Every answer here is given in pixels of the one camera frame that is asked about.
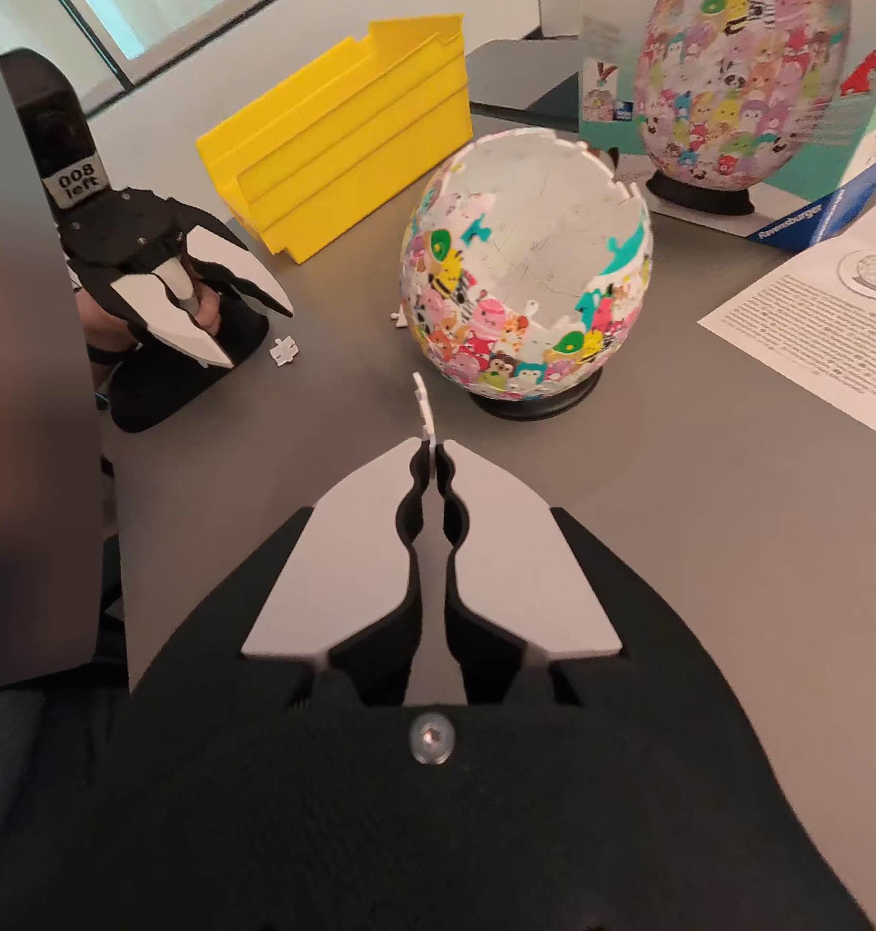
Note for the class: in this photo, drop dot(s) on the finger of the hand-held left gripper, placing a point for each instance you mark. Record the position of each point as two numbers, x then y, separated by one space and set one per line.
169 313
231 265

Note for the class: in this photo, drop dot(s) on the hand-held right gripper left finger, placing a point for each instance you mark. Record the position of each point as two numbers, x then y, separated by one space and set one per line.
336 582

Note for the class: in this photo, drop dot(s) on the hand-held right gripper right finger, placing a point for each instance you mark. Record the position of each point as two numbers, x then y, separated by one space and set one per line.
532 582

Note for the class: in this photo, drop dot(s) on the colourful partly built puzzle ball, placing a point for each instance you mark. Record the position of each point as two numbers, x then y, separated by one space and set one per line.
540 218

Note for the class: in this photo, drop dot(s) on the black round ball stand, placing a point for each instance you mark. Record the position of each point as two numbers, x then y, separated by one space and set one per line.
536 407

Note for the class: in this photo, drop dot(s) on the puzzle box with ball picture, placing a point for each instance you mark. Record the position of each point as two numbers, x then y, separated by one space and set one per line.
736 109

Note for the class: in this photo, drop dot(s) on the person's left hand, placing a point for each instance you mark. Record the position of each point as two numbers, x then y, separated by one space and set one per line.
103 334

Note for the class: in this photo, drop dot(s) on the yellow plastic bin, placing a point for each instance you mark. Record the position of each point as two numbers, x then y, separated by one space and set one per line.
351 145

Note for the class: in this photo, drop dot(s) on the window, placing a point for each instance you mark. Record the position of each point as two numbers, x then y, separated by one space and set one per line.
161 29

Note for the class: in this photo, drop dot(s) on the white instruction leaflet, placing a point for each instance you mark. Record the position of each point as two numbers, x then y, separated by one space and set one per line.
823 327

